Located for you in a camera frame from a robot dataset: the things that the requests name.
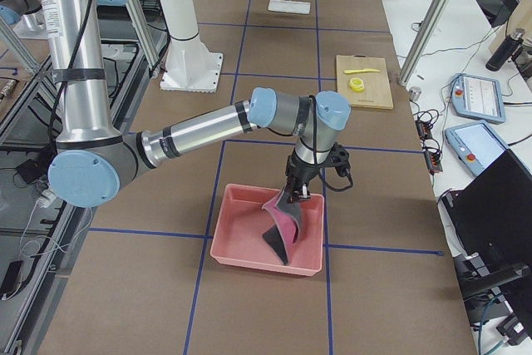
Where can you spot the bamboo cutting board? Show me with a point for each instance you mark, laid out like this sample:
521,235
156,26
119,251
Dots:
377,94

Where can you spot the near teach pendant tablet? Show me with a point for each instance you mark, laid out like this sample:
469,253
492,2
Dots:
476,144

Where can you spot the aluminium frame post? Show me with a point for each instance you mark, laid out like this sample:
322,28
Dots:
422,38

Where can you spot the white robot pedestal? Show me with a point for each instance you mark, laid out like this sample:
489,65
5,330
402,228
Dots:
189,65

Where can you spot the far teach pendant tablet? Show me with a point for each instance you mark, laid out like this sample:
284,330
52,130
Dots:
478,98

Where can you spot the black laptop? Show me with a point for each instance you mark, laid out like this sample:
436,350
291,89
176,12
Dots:
492,215

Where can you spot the black smartphone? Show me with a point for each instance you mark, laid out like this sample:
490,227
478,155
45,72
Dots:
11,278

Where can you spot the yellow plastic knife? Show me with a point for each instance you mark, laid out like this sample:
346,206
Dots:
361,71

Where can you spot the black water bottle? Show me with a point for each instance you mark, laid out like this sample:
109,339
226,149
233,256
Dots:
505,50

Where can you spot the grey and pink cloth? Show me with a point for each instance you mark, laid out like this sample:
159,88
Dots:
287,221

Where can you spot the yellow lemon slice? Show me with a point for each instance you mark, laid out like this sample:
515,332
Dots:
356,84

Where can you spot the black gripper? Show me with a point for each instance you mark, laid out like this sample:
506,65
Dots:
302,171

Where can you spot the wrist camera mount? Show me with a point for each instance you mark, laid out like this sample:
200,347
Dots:
339,158

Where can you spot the teach pendant tablet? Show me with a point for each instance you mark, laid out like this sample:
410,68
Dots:
478,98
476,144

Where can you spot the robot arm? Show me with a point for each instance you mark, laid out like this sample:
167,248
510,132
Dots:
95,160

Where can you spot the pink plastic bin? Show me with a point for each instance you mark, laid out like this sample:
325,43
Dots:
238,236

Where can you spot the white rectangular tray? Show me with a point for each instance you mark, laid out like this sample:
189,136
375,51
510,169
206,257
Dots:
289,7

